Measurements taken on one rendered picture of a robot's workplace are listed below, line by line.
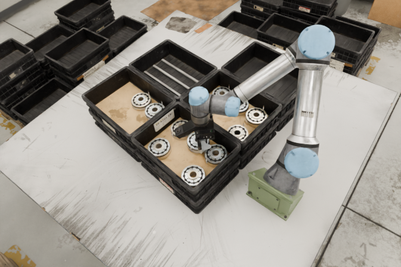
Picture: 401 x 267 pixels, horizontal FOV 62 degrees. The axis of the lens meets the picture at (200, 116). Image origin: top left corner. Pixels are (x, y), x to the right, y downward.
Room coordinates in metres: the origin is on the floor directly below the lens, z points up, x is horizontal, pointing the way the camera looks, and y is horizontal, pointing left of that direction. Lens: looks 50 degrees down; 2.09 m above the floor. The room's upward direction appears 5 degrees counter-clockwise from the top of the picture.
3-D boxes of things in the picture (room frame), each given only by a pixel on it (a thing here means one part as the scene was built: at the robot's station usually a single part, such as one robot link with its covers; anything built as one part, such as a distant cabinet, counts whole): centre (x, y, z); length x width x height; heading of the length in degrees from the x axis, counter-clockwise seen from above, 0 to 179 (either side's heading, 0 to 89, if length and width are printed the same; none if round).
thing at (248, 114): (1.01, -0.27, 0.86); 0.10 x 0.10 x 0.01
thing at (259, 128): (1.05, -0.14, 0.92); 0.40 x 0.30 x 0.02; 42
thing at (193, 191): (0.85, 0.08, 0.92); 0.40 x 0.30 x 0.02; 42
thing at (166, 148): (0.88, 0.20, 0.86); 0.10 x 0.10 x 0.01
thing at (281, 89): (1.25, -0.37, 0.87); 0.40 x 0.30 x 0.11; 42
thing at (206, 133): (0.87, -0.01, 0.99); 0.09 x 0.08 x 0.12; 95
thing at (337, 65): (1.78, -0.97, 0.41); 0.31 x 0.02 x 0.16; 49
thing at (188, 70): (1.34, 0.12, 0.87); 0.40 x 0.30 x 0.11; 42
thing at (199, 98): (0.87, 0.00, 1.15); 0.09 x 0.08 x 0.11; 73
